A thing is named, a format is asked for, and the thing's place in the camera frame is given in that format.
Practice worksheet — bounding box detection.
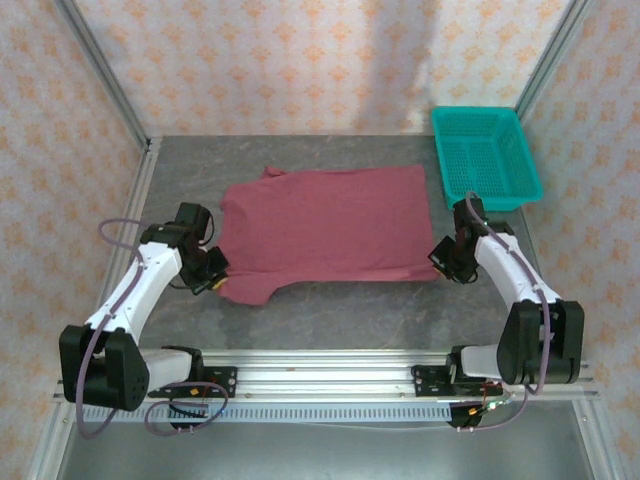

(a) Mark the teal plastic mesh basket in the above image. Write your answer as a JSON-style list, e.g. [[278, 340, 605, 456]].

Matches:
[[430, 105, 545, 213]]

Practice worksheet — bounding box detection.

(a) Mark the maroon printed t-shirt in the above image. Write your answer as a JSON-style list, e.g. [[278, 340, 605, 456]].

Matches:
[[218, 164, 437, 307]]

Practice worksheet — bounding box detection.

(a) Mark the grey metal lower panel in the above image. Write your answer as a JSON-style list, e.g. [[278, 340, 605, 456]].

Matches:
[[54, 422, 596, 480]]

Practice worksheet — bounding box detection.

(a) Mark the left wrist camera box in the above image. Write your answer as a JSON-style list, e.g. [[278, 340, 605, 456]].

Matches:
[[173, 201, 215, 237]]

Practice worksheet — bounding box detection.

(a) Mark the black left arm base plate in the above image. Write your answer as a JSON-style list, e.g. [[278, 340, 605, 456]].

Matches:
[[147, 366, 239, 400]]

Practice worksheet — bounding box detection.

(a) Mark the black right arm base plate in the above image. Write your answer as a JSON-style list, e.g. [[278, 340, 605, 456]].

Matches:
[[410, 364, 504, 399]]

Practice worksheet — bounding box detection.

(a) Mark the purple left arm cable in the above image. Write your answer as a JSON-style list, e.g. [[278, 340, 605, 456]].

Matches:
[[74, 218, 230, 441]]

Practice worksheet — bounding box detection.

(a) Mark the aluminium extrusion mounting rail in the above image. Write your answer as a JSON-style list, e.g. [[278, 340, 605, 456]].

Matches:
[[52, 349, 601, 401]]

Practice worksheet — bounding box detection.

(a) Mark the grey slotted cable duct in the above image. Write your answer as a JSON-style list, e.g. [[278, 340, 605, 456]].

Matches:
[[74, 403, 454, 424]]

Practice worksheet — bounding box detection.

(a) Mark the aluminium frame post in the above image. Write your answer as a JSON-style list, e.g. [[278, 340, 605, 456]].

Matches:
[[54, 0, 151, 151], [514, 0, 596, 126]]

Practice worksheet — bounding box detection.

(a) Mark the aluminium frame leg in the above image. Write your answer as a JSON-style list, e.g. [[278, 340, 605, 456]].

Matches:
[[572, 399, 619, 480], [27, 399, 76, 480]]

